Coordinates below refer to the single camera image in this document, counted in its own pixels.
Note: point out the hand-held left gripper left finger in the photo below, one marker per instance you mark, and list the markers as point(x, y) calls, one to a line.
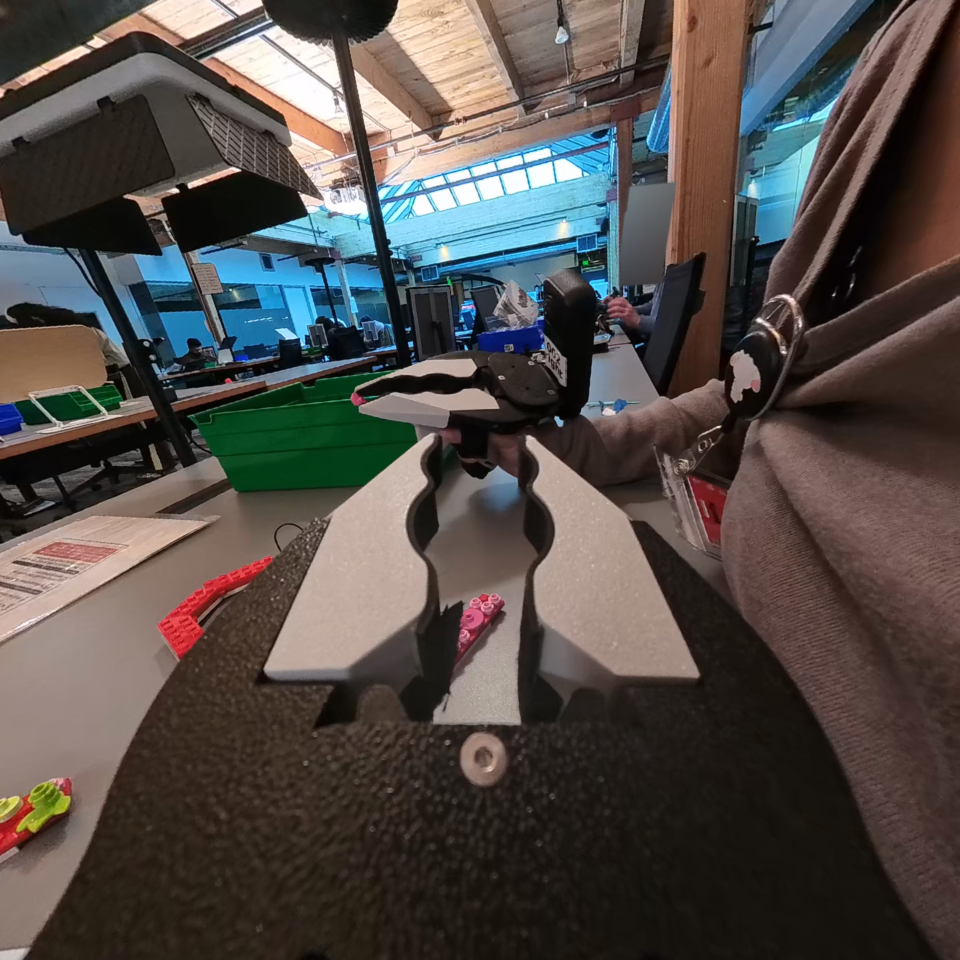
point(352, 592)

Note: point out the large green plastic bin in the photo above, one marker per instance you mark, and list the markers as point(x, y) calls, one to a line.
point(300, 450)

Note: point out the pink flowered lego assembly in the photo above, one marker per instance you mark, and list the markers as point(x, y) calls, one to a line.
point(480, 615)

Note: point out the black light stand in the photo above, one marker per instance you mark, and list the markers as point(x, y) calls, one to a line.
point(139, 360)

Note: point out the clear badge holder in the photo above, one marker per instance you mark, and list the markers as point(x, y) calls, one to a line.
point(697, 502)

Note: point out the black badge reel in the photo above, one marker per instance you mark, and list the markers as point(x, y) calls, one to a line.
point(754, 375)

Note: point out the laminated instruction sheet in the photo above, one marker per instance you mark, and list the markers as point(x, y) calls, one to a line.
point(90, 562)

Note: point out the person's brown sweater torso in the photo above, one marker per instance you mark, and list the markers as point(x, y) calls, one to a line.
point(862, 600)

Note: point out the blue bin with plastic bags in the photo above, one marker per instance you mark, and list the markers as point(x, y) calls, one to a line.
point(510, 337)

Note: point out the curved red lego assembly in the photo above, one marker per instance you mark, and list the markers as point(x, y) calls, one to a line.
point(184, 619)

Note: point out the wooden support post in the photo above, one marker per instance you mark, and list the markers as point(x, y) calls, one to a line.
point(709, 150)

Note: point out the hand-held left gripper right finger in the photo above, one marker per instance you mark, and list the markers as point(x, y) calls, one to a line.
point(607, 592)

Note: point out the blue storage bins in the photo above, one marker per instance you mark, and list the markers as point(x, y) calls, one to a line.
point(9, 418)

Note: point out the black pole stand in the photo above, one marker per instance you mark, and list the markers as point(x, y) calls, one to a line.
point(367, 187)

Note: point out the small green bins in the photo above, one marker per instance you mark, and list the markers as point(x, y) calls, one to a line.
point(67, 405)

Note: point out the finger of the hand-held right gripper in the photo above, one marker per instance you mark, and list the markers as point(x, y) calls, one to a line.
point(412, 377)
point(420, 412)

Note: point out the person's right forearm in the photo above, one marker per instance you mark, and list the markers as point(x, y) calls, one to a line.
point(637, 442)

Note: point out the studio light panel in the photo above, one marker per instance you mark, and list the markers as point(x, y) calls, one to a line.
point(150, 150)

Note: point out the long red flowered lego plate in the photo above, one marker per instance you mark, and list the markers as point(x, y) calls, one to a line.
point(37, 814)

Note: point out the person's right hand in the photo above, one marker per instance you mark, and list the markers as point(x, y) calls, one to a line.
point(510, 454)

